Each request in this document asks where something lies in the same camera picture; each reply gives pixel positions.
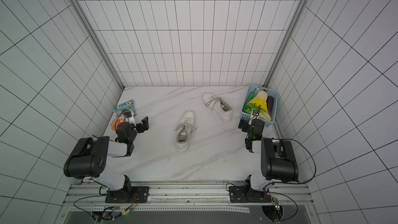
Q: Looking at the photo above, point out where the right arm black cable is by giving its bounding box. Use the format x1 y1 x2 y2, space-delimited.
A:
264 138 317 222

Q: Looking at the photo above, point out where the light blue plastic basket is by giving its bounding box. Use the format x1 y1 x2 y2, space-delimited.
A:
240 84 279 128

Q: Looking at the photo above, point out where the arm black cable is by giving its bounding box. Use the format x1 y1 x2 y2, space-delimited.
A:
73 186 139 222
264 138 317 222

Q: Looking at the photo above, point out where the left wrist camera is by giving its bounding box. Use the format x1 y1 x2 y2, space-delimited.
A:
123 111 136 124

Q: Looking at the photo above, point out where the orange patterned bowl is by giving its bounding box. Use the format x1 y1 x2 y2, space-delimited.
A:
110 115 125 131

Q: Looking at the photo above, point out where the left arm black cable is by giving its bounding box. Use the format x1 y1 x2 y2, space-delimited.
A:
73 186 139 222

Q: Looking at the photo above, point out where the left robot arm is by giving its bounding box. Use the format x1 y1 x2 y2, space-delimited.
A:
64 117 149 195

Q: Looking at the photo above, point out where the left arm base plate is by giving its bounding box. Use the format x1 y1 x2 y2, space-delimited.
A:
105 186 150 204

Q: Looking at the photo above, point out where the white sneaker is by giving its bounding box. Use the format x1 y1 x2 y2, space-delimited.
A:
175 111 196 152
202 92 233 122

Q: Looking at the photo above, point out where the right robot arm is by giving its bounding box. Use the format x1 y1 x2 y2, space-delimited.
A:
238 118 299 191

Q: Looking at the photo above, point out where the aluminium mounting rail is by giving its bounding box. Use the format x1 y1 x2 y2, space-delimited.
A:
62 181 314 214

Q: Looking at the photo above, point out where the purple eggplant toy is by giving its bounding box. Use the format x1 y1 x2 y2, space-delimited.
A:
266 96 274 116

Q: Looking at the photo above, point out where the green lettuce toy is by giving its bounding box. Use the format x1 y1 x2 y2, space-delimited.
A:
244 103 272 121

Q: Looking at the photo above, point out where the green snack packet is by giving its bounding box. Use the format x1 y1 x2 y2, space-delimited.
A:
114 100 136 117

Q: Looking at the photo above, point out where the green chili pepper toy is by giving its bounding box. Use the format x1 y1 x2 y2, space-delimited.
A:
245 91 257 105

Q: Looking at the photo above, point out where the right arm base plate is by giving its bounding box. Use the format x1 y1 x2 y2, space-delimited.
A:
227 186 272 203

